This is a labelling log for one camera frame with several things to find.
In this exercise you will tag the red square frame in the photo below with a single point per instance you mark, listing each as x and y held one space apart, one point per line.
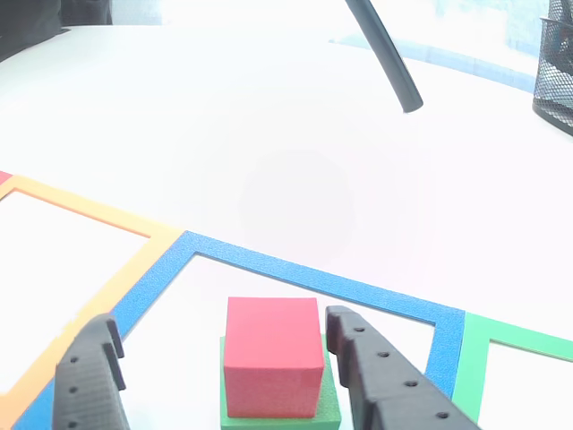
4 177

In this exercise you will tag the blue square frame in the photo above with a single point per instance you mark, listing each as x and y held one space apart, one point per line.
291 269

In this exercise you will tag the green block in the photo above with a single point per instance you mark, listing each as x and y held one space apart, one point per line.
329 403

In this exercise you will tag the orange square frame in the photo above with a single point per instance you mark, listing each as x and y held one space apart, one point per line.
89 210

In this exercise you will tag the small red cube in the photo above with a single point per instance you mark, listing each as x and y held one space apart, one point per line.
273 354

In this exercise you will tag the black mesh pen holder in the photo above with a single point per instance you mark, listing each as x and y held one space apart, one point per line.
555 71

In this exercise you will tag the green square frame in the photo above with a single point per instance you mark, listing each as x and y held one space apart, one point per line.
474 349

